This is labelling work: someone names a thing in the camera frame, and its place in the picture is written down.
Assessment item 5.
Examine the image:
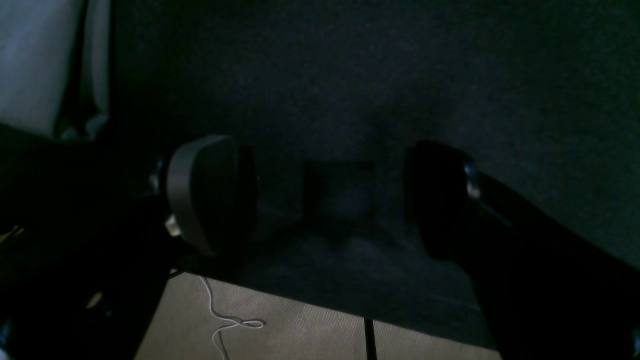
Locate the black table cloth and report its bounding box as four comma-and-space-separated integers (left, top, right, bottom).
0, 0, 640, 351

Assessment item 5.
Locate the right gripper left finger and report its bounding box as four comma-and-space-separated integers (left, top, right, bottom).
1, 134, 258, 360

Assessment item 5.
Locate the white cable on floor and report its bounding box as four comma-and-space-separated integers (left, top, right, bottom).
197, 275, 266, 360

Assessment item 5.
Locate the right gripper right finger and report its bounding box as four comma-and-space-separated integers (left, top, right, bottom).
406, 140, 640, 360

